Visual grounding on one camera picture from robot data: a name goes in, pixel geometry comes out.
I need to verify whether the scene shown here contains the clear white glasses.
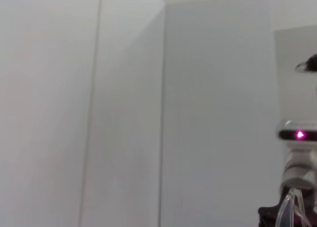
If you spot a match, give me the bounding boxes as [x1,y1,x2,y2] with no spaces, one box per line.
[275,187,312,227]

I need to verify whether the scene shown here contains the dark rounded overhead fixture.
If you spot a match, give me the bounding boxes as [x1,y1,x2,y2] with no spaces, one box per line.
[294,53,317,73]

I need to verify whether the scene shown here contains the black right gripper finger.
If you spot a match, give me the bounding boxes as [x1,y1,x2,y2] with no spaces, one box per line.
[257,204,282,227]

